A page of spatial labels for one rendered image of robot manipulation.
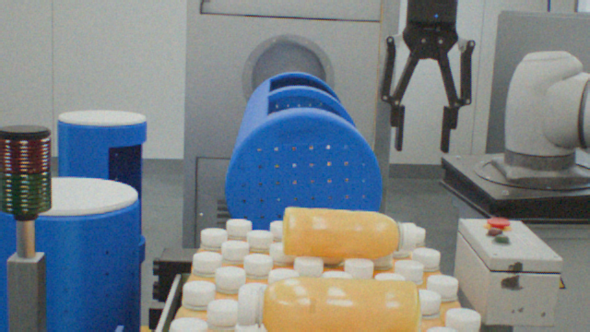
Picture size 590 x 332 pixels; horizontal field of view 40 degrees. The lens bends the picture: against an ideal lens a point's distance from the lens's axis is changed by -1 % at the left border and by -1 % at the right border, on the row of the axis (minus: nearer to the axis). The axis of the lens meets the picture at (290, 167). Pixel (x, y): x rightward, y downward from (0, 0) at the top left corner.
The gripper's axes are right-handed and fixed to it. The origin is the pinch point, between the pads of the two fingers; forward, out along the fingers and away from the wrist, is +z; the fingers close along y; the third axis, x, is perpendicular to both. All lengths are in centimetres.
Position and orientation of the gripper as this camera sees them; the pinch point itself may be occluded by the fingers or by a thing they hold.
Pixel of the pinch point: (422, 132)
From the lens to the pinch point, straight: 125.6
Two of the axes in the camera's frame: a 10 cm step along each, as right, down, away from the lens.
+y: -10.0, -0.4, -0.3
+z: -0.4, 9.8, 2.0
